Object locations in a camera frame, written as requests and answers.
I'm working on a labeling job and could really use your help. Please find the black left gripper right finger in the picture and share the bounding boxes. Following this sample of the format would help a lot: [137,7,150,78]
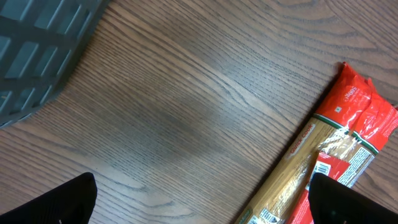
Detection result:
[308,173,397,224]

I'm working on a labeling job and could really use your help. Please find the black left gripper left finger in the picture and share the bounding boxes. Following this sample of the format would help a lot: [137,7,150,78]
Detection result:
[1,172,98,224]

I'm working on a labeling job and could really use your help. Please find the orange red noodle packet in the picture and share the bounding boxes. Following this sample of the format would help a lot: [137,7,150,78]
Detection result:
[236,63,397,224]

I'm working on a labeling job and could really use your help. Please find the grey plastic mesh basket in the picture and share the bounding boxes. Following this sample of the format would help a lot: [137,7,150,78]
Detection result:
[1,0,109,128]

